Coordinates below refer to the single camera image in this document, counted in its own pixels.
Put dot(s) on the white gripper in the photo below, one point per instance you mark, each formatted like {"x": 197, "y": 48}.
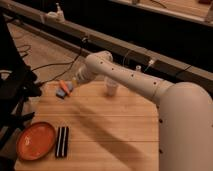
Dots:
{"x": 80, "y": 77}

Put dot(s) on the orange pepper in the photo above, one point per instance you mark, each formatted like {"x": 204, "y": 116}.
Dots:
{"x": 64, "y": 87}

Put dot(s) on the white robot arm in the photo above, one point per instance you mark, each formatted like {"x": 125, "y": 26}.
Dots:
{"x": 185, "y": 112}

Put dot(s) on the blue sponge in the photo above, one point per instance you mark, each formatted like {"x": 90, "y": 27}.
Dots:
{"x": 61, "y": 93}

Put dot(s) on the small clear bottle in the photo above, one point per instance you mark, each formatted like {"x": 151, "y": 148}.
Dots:
{"x": 138, "y": 68}

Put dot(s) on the black white striped block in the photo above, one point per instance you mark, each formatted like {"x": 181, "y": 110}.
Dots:
{"x": 61, "y": 148}

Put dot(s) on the orange plate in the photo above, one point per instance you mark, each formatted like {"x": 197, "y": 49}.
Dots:
{"x": 35, "y": 141}

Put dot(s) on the grey metal rail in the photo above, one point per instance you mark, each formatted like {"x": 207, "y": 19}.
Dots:
{"x": 183, "y": 49}

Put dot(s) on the white clamp on rail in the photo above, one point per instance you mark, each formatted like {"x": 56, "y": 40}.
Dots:
{"x": 58, "y": 15}

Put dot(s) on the black chair frame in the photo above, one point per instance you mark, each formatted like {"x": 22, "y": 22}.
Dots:
{"x": 16, "y": 88}

